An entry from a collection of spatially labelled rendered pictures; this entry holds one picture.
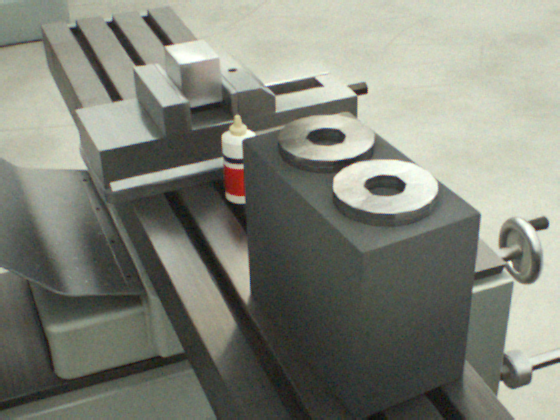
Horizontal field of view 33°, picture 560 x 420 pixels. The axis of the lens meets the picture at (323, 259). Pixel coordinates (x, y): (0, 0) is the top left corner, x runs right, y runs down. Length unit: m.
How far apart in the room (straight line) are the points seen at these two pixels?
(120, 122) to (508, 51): 2.93
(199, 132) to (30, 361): 0.37
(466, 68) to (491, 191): 0.92
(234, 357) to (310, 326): 0.09
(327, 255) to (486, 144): 2.51
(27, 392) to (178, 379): 0.19
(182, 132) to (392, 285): 0.47
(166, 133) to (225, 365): 0.36
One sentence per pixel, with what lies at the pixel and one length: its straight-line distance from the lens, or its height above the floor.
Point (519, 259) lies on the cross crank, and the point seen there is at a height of 0.62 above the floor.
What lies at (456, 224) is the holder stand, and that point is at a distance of 0.80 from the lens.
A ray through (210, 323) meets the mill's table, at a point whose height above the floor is 0.93.
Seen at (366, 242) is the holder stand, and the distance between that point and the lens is 0.77.
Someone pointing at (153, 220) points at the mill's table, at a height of 0.93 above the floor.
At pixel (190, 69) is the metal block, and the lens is 1.19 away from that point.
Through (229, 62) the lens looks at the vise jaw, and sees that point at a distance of 1.27.
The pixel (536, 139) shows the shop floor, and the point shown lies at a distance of 3.36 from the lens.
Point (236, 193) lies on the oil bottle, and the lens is 1.16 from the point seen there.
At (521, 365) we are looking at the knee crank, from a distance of 1.56.
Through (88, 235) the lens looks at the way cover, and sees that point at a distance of 1.26.
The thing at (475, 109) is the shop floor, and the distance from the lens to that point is 3.52.
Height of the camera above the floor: 1.55
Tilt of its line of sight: 35 degrees down
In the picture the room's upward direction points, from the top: straight up
